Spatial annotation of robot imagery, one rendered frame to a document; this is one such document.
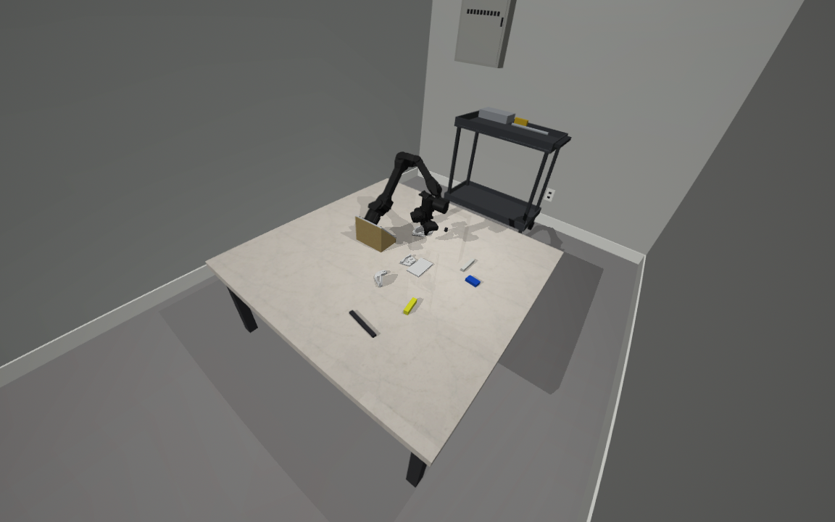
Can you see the black flat bar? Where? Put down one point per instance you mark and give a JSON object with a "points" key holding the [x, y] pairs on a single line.
{"points": [[362, 323]]}

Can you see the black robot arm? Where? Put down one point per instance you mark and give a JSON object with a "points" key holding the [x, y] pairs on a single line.
{"points": [[383, 203]]}

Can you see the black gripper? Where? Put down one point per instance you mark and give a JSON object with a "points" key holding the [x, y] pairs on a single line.
{"points": [[428, 224]]}

